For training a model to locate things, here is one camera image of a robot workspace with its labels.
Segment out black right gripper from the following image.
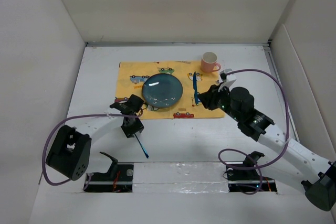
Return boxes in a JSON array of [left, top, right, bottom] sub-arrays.
[[196, 82, 242, 122]]

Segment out blue metal fork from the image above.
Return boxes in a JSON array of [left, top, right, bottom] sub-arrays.
[[134, 134, 149, 158]]

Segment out dark teal ceramic plate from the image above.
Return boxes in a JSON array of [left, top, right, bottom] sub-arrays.
[[141, 73, 183, 109]]

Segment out blue metal knife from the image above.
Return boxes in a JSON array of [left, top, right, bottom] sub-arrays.
[[193, 71, 200, 105]]

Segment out yellow vehicle print cloth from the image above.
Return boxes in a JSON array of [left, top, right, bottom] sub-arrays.
[[115, 61, 225, 120]]

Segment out pink ceramic mug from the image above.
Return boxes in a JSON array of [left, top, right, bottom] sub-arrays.
[[201, 52, 221, 73]]

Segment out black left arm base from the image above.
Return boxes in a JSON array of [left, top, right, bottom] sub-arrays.
[[82, 152, 134, 193]]

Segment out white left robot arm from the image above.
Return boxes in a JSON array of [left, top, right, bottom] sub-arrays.
[[42, 94, 144, 186]]

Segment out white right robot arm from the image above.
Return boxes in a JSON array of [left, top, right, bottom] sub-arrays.
[[198, 85, 335, 211]]

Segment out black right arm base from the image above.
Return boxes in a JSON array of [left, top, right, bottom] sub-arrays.
[[223, 166, 277, 194]]

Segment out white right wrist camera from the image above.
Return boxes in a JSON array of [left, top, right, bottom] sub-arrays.
[[218, 69, 236, 91]]

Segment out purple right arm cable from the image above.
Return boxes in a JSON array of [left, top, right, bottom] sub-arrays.
[[218, 69, 290, 195]]

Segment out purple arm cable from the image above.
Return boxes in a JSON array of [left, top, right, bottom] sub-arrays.
[[41, 103, 144, 190], [218, 69, 290, 195]]

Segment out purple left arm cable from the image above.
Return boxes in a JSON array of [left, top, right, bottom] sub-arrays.
[[41, 103, 144, 190]]

